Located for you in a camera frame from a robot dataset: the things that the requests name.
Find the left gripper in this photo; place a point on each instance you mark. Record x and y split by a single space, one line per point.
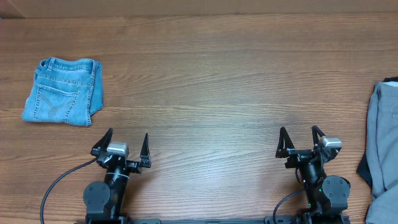
135 167

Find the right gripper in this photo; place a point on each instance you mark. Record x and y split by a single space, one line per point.
285 149

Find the grey shorts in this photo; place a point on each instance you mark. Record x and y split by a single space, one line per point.
381 153

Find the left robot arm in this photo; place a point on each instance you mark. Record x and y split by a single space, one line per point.
104 199

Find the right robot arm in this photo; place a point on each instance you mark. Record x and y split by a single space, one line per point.
327 195

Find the black garment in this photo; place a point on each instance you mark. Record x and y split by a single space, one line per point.
363 168

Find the folded blue denim jeans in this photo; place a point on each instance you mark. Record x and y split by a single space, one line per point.
65 92

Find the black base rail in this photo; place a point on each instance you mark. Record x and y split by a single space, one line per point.
211 221

